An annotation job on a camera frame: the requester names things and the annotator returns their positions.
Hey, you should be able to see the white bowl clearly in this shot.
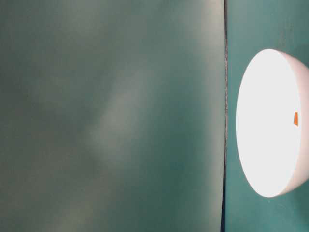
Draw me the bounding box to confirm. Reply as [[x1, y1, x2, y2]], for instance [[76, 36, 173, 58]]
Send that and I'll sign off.
[[235, 48, 309, 199]]

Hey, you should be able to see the small red block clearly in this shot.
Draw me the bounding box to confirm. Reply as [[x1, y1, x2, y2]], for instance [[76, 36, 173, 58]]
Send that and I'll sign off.
[[293, 112, 298, 126]]

